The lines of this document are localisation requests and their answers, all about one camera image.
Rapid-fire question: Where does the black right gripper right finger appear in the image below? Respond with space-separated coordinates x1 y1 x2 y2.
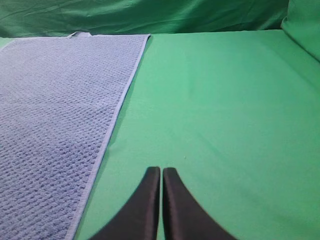
162 167 235 240

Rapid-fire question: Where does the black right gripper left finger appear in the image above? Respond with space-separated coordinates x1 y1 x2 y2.
91 166 160 240

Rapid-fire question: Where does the blue waffle-weave towel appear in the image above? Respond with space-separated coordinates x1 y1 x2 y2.
0 32 149 240

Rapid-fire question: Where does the green backdrop cloth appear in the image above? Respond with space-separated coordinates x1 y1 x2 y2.
0 0 320 63

